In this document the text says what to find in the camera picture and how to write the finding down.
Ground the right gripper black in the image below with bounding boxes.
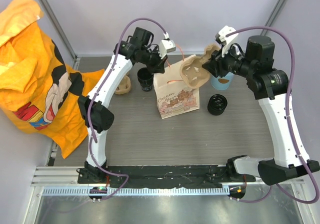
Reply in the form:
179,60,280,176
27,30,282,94
203,42,256,78

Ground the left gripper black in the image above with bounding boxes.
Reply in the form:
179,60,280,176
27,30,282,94
140,46,169,75

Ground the black coffee cup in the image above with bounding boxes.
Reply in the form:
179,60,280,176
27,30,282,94
137,67,154,92

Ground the brown pulp cup carrier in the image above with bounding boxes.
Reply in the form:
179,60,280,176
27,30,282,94
179,44,220,89
114,75,132,95

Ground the paper bag with orange handles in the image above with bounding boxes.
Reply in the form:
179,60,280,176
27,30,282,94
153,55,200,119

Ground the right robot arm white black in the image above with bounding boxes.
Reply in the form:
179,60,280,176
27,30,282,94
203,35,320,185

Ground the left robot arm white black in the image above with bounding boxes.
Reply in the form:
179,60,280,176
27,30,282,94
77,27,167,184

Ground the light blue straw tin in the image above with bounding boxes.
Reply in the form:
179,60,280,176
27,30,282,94
210,73,234,91

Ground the black cup with lid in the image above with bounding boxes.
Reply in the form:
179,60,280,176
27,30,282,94
207,94,228,116

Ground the orange cartoon cloth bag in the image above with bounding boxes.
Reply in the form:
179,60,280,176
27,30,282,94
0,0,104,158

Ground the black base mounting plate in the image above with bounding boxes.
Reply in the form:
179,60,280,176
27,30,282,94
77,165,256,189

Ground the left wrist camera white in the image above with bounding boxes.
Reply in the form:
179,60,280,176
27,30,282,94
158,39,176,59

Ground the slotted cable duct rail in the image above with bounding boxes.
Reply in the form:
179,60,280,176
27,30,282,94
42,185,230,196

